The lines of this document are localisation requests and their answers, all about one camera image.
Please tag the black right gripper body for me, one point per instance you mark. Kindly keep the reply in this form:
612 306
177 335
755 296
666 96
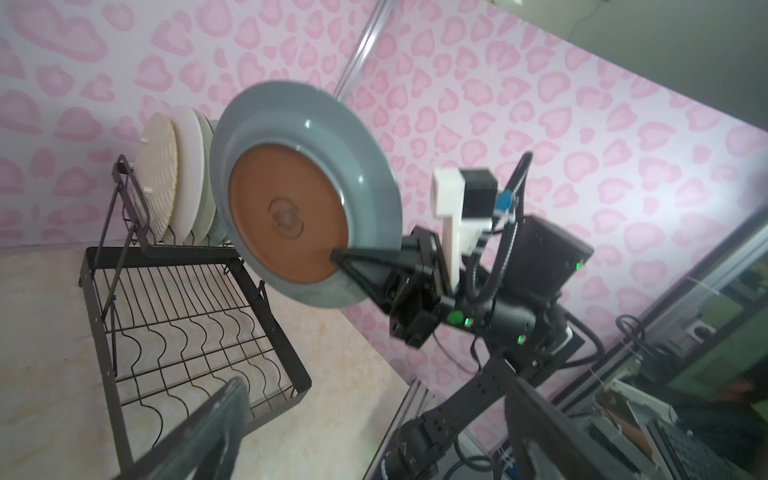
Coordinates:
420 288

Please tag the white plate floral sprigs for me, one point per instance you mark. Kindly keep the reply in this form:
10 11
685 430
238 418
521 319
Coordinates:
201 225

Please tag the light blue flower plate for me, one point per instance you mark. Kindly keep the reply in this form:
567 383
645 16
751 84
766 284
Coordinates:
216 233

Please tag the orange woven round plate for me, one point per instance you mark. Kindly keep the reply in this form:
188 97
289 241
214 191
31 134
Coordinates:
156 171

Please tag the white plate dark rings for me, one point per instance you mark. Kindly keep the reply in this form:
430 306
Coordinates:
189 174

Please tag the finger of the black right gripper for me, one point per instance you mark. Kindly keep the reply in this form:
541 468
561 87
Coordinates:
378 273

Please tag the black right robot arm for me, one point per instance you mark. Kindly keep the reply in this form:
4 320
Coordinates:
514 308

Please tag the aluminium front rail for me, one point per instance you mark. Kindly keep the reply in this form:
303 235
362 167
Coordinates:
418 400

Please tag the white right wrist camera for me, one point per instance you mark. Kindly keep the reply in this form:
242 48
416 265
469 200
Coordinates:
464 201

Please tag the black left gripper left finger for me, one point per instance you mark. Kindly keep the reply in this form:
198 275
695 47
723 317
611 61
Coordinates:
205 445

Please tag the teal green round plate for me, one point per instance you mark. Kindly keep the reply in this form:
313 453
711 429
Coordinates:
295 175

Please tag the black wire dish rack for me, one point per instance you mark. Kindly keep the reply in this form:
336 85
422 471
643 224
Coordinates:
172 324

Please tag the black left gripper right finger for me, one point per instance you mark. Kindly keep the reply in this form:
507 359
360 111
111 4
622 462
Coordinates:
536 427

